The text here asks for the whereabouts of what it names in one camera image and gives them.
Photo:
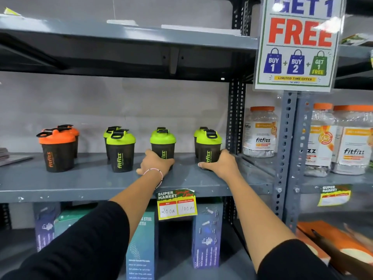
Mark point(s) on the person's left hand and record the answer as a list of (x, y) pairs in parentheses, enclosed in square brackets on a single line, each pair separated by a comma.
[(153, 163)]

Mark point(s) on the person's right hand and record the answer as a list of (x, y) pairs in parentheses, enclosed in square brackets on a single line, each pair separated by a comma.
[(224, 166)]

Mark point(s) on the person's left thumb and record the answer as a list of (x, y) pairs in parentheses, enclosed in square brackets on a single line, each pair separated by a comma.
[(169, 163)]

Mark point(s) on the person's right thumb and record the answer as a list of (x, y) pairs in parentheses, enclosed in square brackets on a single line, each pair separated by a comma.
[(207, 165)]

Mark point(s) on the green-lid black shaker bottle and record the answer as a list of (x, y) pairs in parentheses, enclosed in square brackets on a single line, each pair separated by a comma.
[(163, 141), (121, 151), (108, 134), (209, 145), (198, 133)]

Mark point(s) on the person's left forearm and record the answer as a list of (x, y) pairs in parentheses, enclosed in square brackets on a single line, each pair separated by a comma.
[(138, 198)]

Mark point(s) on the person's right forearm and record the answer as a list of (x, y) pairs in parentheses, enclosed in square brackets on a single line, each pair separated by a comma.
[(256, 212)]

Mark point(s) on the yellow green price tag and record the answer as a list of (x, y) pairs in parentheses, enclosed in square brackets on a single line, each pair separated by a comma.
[(176, 205), (334, 196)]

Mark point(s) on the orange-lid clear supplement jar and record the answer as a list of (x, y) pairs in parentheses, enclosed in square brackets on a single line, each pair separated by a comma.
[(260, 134), (320, 142), (352, 142)]

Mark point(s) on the purple bottle box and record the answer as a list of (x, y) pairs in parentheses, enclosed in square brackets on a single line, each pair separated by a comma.
[(207, 239), (45, 227)]

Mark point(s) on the grey metal shelving rack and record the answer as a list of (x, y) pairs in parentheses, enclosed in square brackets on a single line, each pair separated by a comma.
[(288, 137), (87, 180)]

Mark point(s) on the blue teal bottle box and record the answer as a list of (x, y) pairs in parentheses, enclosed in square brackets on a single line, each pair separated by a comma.
[(141, 247)]

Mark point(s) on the orange-lid black shaker bottle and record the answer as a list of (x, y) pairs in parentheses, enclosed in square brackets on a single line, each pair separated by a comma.
[(75, 134), (56, 151)]

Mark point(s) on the person's black left sleeve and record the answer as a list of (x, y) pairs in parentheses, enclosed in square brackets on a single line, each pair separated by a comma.
[(72, 247)]

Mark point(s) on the person's black sleeve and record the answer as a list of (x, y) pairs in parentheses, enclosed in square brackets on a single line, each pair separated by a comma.
[(291, 262), (72, 247)]

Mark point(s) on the person's black right sleeve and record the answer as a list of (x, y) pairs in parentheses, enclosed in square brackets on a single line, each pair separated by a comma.
[(291, 262)]

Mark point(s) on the orange packet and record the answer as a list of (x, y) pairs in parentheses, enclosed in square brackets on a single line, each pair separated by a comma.
[(335, 236)]

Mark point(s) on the white flat card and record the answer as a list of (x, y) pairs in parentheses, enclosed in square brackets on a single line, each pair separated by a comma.
[(122, 23)]

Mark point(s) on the white promotional offer sign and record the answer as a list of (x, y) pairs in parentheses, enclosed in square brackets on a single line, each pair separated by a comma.
[(297, 40)]

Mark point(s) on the grey paper stack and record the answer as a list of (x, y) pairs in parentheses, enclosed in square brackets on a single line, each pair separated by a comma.
[(13, 158)]

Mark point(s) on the brown elongated object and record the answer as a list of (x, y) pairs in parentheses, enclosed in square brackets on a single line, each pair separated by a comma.
[(341, 255)]

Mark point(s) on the green white packet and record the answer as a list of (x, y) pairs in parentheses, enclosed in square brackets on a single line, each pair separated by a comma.
[(355, 39)]

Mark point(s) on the yellow green paper tag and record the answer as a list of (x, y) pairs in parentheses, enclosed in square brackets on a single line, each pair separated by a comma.
[(11, 12)]

